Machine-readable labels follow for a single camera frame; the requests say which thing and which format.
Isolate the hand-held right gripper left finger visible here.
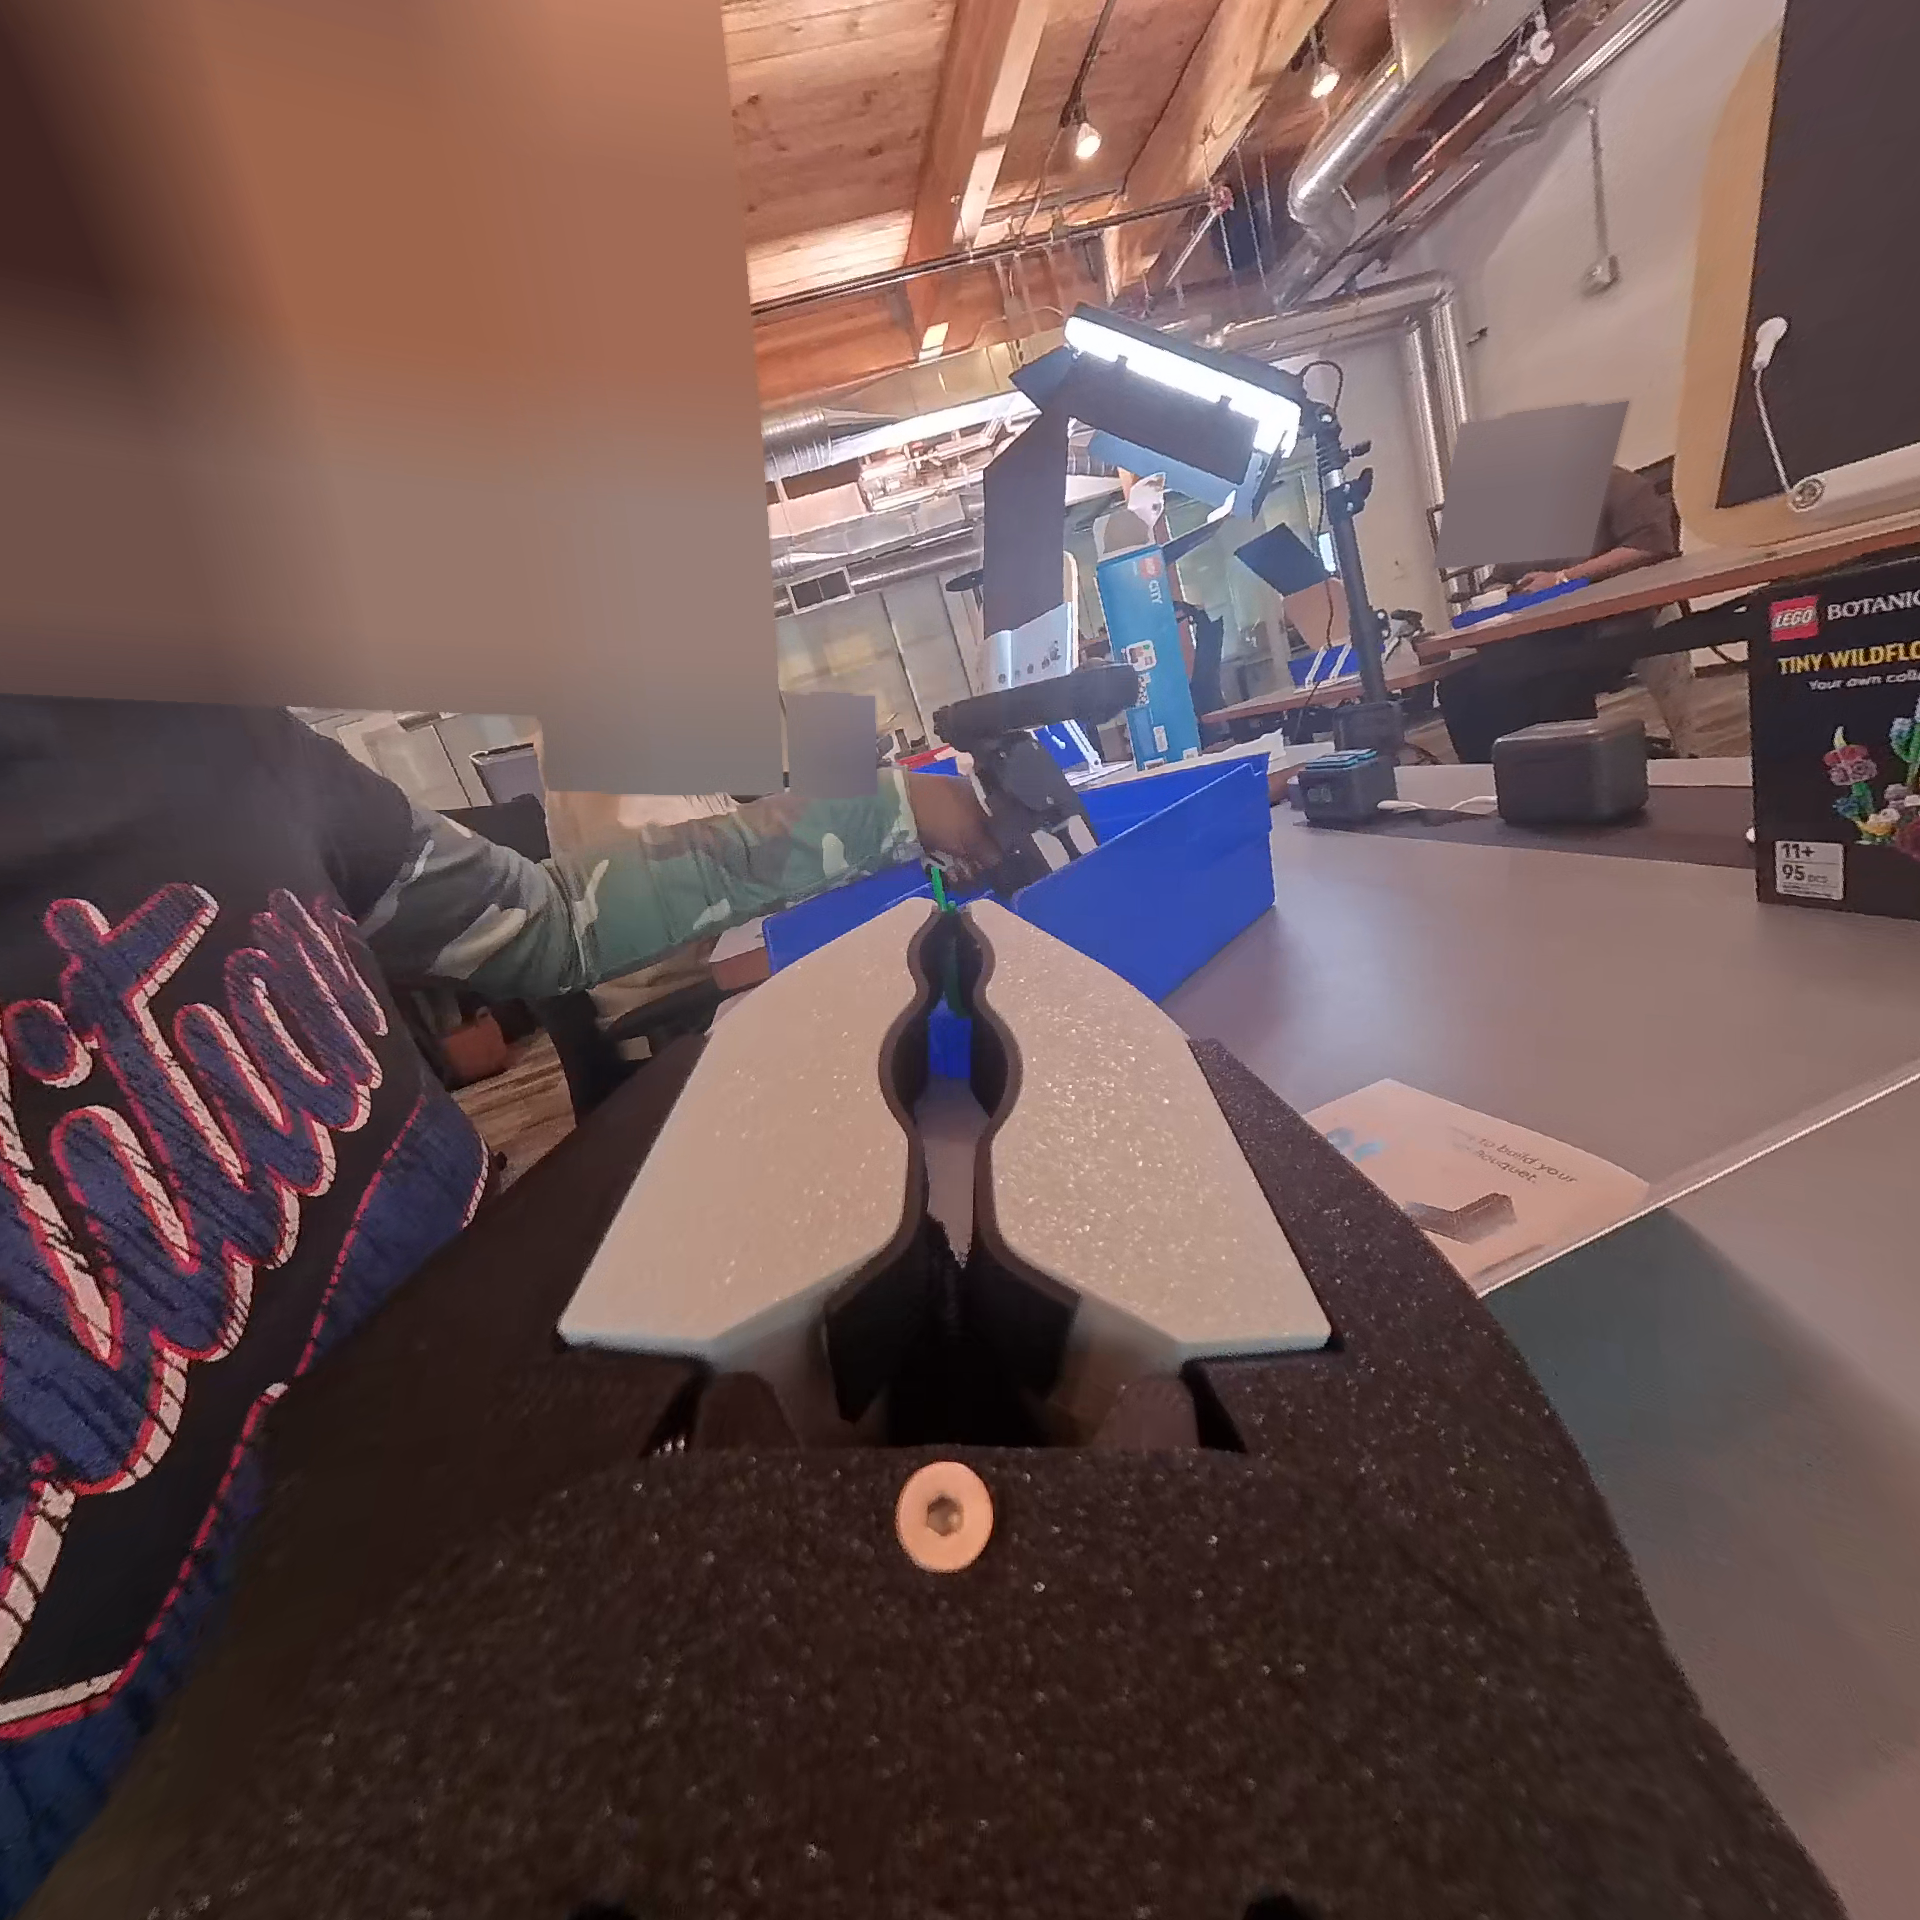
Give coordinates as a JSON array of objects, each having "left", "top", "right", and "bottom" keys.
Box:
[{"left": 562, "top": 895, "right": 954, "bottom": 1412}]

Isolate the white instruction booklet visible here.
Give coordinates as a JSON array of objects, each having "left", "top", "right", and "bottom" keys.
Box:
[{"left": 1305, "top": 1079, "right": 1657, "bottom": 1296}]

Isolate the wooden table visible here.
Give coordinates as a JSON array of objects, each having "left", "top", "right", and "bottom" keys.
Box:
[{"left": 1199, "top": 516, "right": 1920, "bottom": 735}]

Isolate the dark charger block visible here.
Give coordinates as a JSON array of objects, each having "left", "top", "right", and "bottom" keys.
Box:
[{"left": 1292, "top": 750, "right": 1400, "bottom": 830}]

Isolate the bright studio light panel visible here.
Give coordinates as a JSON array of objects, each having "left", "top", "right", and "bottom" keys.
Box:
[{"left": 1013, "top": 307, "right": 1311, "bottom": 502}]

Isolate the grey desk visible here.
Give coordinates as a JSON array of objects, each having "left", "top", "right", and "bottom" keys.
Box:
[{"left": 1156, "top": 758, "right": 1920, "bottom": 1920}]

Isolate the blue printed carton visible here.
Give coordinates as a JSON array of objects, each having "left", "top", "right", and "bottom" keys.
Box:
[{"left": 1097, "top": 541, "right": 1206, "bottom": 761}]

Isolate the person's left forearm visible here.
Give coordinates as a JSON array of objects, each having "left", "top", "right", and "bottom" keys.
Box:
[{"left": 355, "top": 765, "right": 925, "bottom": 1011}]

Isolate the person's left hand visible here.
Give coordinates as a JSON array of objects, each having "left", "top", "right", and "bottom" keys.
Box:
[{"left": 903, "top": 765, "right": 1013, "bottom": 879}]

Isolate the black board on white stand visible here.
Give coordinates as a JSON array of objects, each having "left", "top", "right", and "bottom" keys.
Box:
[{"left": 1674, "top": 0, "right": 1920, "bottom": 558}]

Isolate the black light stand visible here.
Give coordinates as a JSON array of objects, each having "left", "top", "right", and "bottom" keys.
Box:
[{"left": 1285, "top": 361, "right": 1420, "bottom": 769}]

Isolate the blue plastic bin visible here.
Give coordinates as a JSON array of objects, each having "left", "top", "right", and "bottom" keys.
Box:
[{"left": 762, "top": 752, "right": 1278, "bottom": 1082}]

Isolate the black glossy cardboard box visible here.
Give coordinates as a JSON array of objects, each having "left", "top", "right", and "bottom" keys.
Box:
[{"left": 1752, "top": 557, "right": 1920, "bottom": 920}]

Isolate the person's dark clothing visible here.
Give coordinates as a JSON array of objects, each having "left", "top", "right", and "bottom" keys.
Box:
[{"left": 0, "top": 697, "right": 503, "bottom": 1907}]

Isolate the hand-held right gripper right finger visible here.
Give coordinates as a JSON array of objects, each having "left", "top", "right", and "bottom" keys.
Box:
[{"left": 969, "top": 903, "right": 1333, "bottom": 1412}]

